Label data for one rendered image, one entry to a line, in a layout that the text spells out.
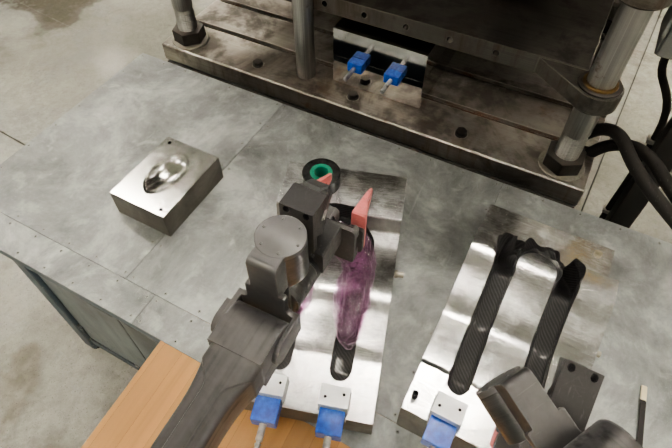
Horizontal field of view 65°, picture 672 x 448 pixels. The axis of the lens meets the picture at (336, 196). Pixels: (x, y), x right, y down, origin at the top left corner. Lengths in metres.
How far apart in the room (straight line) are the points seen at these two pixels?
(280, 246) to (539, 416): 0.31
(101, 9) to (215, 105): 2.27
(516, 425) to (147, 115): 1.21
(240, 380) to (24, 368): 1.64
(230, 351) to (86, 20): 3.18
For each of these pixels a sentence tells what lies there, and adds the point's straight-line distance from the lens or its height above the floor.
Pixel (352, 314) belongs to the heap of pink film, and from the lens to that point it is 0.96.
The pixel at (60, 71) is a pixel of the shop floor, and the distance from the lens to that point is 3.26.
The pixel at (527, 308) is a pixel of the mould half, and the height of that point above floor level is 0.91.
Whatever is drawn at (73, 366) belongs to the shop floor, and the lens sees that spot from 2.09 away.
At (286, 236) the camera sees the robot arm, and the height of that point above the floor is 1.30.
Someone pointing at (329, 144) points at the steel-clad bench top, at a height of 0.80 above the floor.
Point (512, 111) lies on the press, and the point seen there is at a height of 0.78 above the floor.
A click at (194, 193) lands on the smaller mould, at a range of 1.23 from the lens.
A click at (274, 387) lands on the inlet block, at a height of 0.88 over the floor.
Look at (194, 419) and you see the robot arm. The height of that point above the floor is 1.23.
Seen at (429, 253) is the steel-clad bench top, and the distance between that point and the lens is 1.16.
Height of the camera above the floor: 1.76
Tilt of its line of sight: 50 degrees down
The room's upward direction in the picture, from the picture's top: straight up
